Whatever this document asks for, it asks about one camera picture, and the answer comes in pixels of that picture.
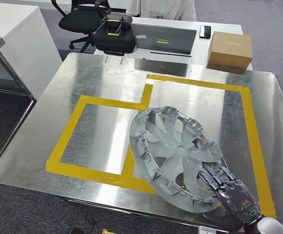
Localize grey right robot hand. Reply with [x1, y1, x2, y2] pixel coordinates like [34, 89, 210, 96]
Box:
[197, 164, 262, 232]

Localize grey plastic hubcap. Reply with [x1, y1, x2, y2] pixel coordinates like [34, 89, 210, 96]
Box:
[129, 106, 230, 214]

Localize steel workbench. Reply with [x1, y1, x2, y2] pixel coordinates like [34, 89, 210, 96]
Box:
[0, 51, 283, 234]

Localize brown cardboard box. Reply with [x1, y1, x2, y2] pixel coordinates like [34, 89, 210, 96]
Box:
[207, 31, 253, 71]

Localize white office desk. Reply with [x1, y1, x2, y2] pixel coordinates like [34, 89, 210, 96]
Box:
[94, 17, 253, 70]

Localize black smartphone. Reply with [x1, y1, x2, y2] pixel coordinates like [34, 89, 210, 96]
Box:
[199, 24, 212, 39]

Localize grey laptop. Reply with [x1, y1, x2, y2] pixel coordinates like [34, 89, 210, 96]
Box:
[131, 23, 197, 63]

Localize black carry case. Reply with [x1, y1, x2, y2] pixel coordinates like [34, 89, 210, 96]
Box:
[93, 24, 136, 56]

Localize white cabinet desk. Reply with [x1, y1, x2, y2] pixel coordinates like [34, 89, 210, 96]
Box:
[0, 1, 63, 101]

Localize black office chair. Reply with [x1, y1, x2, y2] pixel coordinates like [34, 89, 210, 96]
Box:
[51, 0, 111, 53]

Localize black floor cable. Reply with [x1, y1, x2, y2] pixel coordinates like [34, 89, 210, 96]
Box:
[82, 208, 95, 234]

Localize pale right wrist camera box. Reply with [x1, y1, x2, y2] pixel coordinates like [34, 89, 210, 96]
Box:
[198, 226, 216, 234]

